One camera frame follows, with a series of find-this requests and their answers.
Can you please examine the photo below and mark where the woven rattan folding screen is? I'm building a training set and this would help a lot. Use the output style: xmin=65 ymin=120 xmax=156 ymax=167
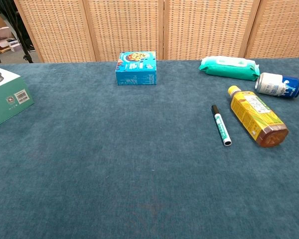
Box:
xmin=13 ymin=0 xmax=299 ymax=63

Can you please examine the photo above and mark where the blue cookie box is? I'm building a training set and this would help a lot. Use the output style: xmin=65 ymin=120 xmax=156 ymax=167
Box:
xmin=115 ymin=51 xmax=157 ymax=86

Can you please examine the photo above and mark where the green wet wipes pack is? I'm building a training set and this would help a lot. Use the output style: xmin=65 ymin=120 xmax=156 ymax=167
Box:
xmin=198 ymin=55 xmax=261 ymax=82

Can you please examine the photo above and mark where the white cardboard box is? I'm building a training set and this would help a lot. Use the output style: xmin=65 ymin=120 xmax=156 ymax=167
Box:
xmin=0 ymin=26 xmax=13 ymax=45

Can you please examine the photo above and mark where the green and white marker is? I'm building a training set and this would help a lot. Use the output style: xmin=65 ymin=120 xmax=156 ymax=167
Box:
xmin=211 ymin=104 xmax=232 ymax=146

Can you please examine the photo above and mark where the green white product box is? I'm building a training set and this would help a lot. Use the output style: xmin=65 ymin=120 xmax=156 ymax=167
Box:
xmin=0 ymin=65 xmax=35 ymax=131

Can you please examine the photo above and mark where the black tripod stand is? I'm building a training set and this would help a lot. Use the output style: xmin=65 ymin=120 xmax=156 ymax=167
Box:
xmin=5 ymin=0 xmax=36 ymax=64

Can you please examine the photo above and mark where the blue white drink can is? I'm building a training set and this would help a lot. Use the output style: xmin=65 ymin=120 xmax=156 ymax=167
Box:
xmin=255 ymin=72 xmax=299 ymax=99

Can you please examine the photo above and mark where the blue velvet tablecloth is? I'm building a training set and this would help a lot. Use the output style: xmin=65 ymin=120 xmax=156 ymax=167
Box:
xmin=0 ymin=57 xmax=299 ymax=239

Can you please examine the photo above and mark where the yellow label tea bottle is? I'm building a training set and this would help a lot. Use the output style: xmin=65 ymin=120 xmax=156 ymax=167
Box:
xmin=227 ymin=85 xmax=290 ymax=148

